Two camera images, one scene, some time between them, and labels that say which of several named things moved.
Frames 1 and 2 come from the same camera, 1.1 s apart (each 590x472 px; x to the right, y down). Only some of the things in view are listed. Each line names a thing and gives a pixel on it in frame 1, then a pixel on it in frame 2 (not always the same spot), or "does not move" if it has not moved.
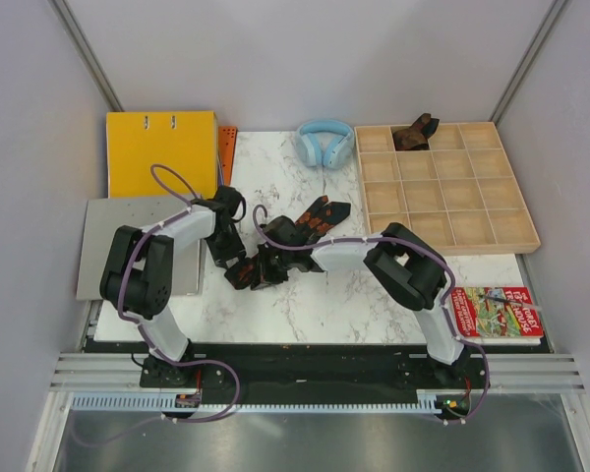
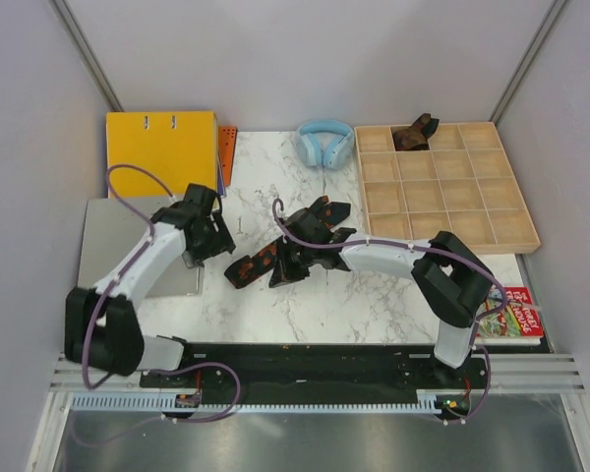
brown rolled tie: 416,137 does not move
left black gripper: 236,251 to 221,242
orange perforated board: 226,140 does not move
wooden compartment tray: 463,195 does not move
